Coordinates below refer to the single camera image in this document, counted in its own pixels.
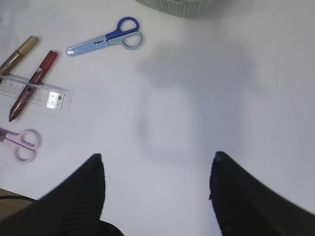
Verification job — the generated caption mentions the gold glitter pen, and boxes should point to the gold glitter pen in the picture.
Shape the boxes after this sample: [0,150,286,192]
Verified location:
[0,35,39,75]

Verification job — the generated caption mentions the red glitter pen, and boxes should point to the red glitter pen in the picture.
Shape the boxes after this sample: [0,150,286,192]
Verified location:
[8,50,58,122]

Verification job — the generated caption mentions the green woven plastic basket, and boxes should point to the green woven plastic basket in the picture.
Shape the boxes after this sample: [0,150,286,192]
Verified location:
[137,0,224,20]

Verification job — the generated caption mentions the clear plastic ruler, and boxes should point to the clear plastic ruler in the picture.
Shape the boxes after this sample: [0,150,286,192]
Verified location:
[0,75,73,111]

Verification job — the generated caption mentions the pink scissors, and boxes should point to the pink scissors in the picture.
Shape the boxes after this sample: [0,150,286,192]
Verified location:
[0,128,41,163]

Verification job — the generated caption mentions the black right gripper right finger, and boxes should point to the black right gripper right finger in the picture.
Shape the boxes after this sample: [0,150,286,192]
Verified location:
[209,151,315,236]

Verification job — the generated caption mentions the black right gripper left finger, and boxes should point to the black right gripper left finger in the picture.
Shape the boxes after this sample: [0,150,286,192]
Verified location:
[0,153,123,236]

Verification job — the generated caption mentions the blue scissors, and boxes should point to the blue scissors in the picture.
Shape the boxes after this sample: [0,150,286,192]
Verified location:
[66,17,143,57]

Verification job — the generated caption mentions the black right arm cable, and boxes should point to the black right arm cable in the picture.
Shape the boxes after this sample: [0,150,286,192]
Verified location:
[0,195,34,203]

